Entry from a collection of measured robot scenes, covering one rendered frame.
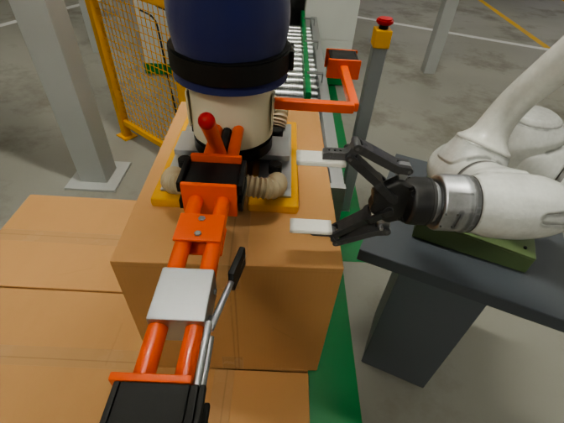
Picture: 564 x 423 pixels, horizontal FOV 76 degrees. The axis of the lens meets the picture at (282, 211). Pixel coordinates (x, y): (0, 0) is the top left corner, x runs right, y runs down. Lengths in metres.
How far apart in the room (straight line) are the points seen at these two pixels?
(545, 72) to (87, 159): 2.17
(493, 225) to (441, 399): 1.14
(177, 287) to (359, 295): 1.44
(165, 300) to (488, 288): 0.77
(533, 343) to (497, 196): 1.45
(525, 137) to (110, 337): 1.08
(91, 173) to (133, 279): 1.79
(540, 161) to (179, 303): 0.79
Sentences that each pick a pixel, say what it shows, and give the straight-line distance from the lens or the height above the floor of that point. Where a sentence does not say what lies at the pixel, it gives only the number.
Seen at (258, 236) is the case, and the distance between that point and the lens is 0.67.
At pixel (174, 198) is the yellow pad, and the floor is 0.96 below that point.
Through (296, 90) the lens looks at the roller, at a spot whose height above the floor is 0.55.
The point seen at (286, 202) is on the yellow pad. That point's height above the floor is 0.96.
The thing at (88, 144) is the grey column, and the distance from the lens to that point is 2.33.
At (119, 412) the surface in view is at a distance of 0.37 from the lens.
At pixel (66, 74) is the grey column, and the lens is 2.16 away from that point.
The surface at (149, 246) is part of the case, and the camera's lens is 0.68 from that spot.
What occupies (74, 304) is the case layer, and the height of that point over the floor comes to 0.54.
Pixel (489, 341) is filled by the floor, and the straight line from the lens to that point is 1.90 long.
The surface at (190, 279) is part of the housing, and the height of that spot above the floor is 1.09.
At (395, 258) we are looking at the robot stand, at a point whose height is 0.75.
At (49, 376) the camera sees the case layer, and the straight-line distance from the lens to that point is 1.08.
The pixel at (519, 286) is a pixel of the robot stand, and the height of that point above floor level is 0.75.
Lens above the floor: 1.43
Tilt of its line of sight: 42 degrees down
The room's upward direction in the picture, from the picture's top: 4 degrees clockwise
